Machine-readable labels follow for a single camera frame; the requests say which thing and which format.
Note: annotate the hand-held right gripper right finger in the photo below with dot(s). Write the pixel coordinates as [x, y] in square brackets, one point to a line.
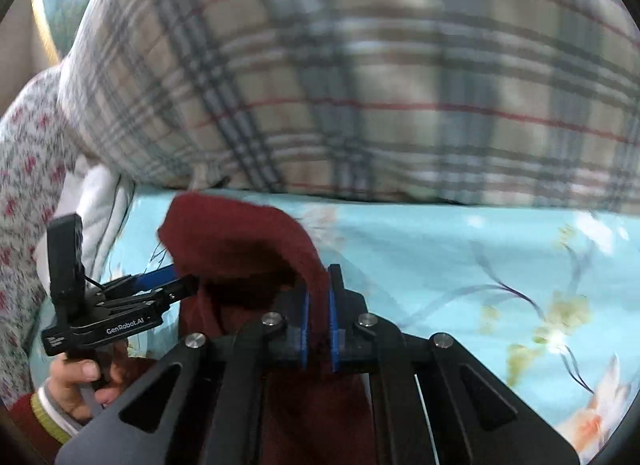
[334, 330]

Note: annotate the light blue floral bedsheet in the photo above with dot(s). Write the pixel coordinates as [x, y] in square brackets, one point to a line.
[450, 265]

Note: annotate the beige plaid pillow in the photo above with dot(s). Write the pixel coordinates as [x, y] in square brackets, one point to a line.
[380, 75]

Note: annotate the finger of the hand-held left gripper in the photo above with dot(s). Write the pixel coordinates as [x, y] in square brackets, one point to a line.
[175, 289]
[150, 276]

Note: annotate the person's left forearm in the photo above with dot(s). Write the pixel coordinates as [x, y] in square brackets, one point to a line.
[30, 425]

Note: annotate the pink floral quilt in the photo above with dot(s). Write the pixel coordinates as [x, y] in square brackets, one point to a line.
[27, 185]

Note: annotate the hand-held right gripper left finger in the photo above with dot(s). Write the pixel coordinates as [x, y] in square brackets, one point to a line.
[304, 330]

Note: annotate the person's left hand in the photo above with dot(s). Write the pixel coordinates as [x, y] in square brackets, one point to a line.
[80, 375]

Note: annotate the dark red sweater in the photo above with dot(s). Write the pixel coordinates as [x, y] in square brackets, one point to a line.
[235, 250]

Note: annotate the white cloth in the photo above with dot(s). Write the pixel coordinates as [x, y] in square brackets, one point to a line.
[95, 215]

